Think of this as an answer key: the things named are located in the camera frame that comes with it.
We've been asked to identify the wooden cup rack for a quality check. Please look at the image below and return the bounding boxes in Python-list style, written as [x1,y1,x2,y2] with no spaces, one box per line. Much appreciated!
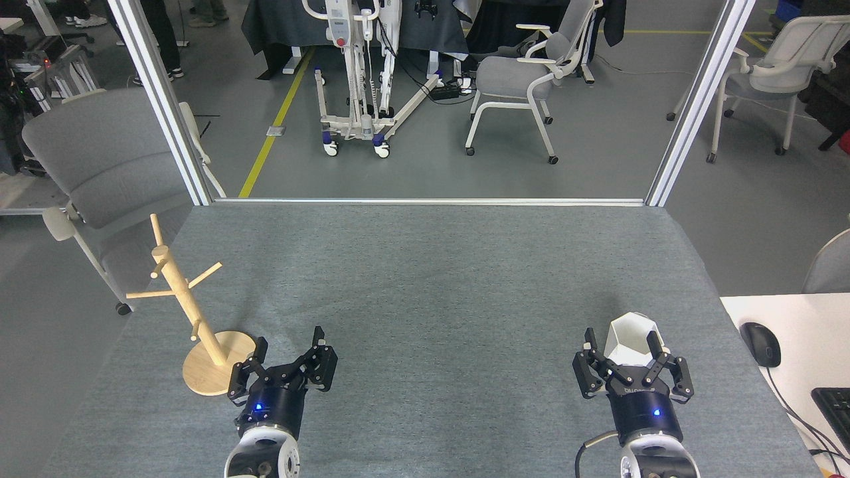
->
[126,213,258,397]

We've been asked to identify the silver aluminium post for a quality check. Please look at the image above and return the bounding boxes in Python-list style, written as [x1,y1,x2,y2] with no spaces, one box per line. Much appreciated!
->
[645,0,758,208]
[107,0,215,207]

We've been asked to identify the black keyboard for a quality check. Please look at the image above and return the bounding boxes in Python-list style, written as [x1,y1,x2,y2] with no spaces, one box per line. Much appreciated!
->
[811,387,850,456]

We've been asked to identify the grey chair backrest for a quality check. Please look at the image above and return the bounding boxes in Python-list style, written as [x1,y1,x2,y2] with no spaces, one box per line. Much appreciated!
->
[802,228,850,295]

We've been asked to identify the grey chair with cream frame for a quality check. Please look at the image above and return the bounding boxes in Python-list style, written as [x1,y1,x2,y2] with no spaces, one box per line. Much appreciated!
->
[22,88,226,316]

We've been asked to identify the grey office chair white frame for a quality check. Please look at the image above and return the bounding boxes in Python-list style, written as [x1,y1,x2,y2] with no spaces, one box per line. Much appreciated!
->
[667,15,850,165]
[465,0,604,165]

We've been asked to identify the person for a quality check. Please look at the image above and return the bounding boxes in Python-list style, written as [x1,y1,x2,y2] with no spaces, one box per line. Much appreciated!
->
[116,0,186,86]

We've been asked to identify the black computer mouse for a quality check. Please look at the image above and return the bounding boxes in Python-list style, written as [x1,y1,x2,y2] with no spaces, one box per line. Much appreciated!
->
[740,322,782,368]

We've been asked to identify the white desk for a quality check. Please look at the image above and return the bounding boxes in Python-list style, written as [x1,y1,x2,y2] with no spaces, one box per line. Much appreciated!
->
[721,293,850,478]

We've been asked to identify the white hexagonal cup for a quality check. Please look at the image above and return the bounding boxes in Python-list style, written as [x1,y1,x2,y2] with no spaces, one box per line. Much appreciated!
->
[604,311,663,368]

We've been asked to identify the black cloth covered table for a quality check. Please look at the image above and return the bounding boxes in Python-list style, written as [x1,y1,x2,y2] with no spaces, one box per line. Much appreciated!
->
[240,0,470,81]

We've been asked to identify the black mouse cable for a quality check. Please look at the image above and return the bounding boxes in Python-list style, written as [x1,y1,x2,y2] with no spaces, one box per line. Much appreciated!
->
[764,365,850,467]

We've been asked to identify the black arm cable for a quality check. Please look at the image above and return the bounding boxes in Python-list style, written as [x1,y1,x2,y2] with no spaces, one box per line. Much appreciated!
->
[574,430,622,478]

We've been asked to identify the silver table edge rail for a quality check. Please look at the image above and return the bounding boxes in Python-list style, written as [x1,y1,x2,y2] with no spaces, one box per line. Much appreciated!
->
[212,197,647,207]

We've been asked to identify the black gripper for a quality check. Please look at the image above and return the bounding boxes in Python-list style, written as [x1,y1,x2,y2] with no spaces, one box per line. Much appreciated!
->
[227,325,339,440]
[572,327,695,447]

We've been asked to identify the white stand on wheels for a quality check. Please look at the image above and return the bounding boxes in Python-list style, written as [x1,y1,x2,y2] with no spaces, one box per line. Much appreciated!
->
[302,0,443,159]

